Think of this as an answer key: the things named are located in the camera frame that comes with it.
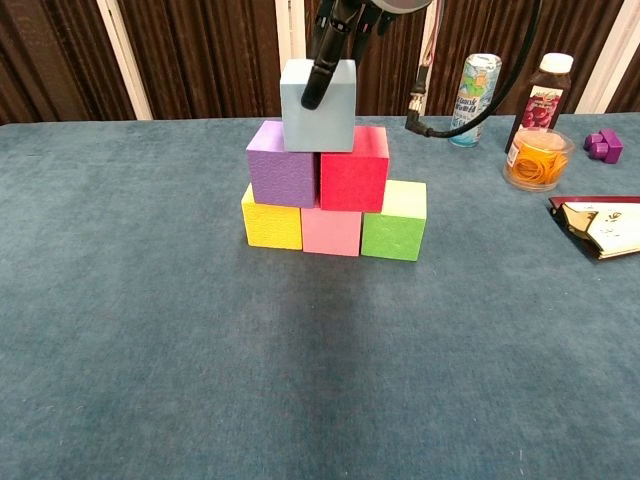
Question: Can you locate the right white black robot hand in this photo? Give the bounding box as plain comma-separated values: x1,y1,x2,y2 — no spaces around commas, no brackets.
300,0,396,110

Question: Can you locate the dark brown curtain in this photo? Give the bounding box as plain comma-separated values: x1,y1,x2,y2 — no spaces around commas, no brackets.
0,0,640,126

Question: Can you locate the dark juice bottle white cap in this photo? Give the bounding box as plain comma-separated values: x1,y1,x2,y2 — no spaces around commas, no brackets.
504,52,575,154

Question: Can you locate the green foam cube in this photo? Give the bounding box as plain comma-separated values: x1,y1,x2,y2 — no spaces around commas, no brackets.
360,179,429,263

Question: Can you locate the red foam cube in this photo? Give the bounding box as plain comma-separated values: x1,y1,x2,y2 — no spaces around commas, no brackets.
319,125,391,213

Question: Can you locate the purple toy brick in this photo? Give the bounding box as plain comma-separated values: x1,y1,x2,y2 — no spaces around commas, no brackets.
583,128,624,165

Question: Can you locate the teal table cloth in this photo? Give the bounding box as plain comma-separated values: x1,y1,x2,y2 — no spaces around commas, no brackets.
0,112,640,480

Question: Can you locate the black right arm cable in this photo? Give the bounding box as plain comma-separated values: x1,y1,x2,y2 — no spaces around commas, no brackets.
404,0,544,139

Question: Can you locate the purple foam cube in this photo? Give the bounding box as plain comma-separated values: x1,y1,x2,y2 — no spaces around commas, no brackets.
245,119,321,209

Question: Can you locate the light blue foam cube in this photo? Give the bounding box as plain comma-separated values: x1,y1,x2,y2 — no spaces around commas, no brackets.
279,58,358,153

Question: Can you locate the orange lidded cup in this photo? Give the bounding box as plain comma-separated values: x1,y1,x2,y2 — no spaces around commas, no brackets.
502,127,576,192

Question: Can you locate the pink foam cube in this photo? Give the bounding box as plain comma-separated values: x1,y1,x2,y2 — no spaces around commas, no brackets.
299,204,362,257

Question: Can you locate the white green drink can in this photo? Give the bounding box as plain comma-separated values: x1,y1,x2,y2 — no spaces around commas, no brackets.
448,52,503,149

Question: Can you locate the red paper folding fan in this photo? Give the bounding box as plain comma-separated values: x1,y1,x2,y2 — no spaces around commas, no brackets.
548,195,640,262

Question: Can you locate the yellow foam cube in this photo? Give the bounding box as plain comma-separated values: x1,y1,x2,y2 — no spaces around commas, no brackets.
240,182,304,250

